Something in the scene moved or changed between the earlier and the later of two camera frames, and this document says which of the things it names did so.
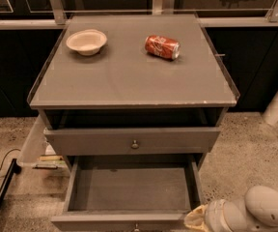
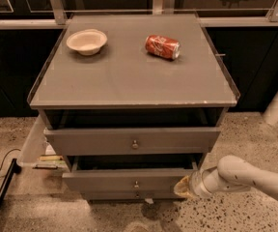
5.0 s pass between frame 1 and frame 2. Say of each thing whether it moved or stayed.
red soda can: stayed
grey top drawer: stayed
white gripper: moved
